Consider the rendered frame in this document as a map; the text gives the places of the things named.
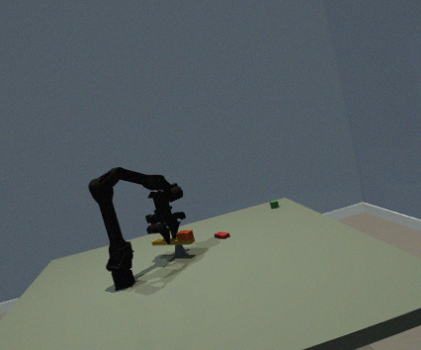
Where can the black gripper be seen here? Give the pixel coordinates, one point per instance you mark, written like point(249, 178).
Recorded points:
point(166, 218)

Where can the red rectangular block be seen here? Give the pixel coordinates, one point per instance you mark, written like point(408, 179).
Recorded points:
point(222, 235)

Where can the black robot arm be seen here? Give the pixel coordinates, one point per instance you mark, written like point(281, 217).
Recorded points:
point(102, 191)

